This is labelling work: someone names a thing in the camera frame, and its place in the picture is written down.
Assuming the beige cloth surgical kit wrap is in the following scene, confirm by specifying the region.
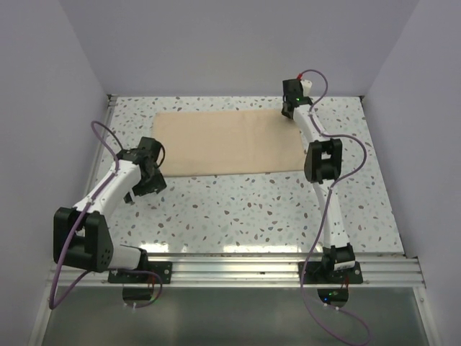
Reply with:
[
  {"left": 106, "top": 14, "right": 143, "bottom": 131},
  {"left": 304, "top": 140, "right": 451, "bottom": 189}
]
[{"left": 153, "top": 110, "right": 305, "bottom": 177}]

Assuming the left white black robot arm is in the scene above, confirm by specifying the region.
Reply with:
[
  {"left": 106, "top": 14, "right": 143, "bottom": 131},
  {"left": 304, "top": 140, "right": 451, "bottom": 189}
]
[{"left": 53, "top": 137, "right": 166, "bottom": 283}]

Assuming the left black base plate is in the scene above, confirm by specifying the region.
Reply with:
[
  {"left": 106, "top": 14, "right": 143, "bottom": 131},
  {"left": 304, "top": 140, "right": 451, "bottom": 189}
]
[{"left": 107, "top": 261, "right": 173, "bottom": 284}]

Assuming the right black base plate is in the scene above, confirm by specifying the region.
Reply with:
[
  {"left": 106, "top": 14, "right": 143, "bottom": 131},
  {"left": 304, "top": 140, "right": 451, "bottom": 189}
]
[{"left": 297, "top": 262, "right": 364, "bottom": 285}]

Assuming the aluminium front rail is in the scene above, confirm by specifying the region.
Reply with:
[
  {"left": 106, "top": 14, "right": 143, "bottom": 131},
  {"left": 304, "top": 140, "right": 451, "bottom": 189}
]
[{"left": 46, "top": 254, "right": 428, "bottom": 289}]

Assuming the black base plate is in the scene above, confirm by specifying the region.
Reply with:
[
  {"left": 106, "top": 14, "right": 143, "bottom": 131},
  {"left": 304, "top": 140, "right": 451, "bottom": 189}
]
[
  {"left": 107, "top": 261, "right": 173, "bottom": 284},
  {"left": 297, "top": 262, "right": 364, "bottom": 285}
]

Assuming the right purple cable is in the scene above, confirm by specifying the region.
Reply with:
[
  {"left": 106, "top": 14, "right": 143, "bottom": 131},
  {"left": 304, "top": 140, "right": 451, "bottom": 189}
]
[{"left": 297, "top": 68, "right": 372, "bottom": 346}]

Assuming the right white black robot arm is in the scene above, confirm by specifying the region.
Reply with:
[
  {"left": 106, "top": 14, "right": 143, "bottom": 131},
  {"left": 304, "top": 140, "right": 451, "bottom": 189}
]
[{"left": 282, "top": 78, "right": 356, "bottom": 283}]

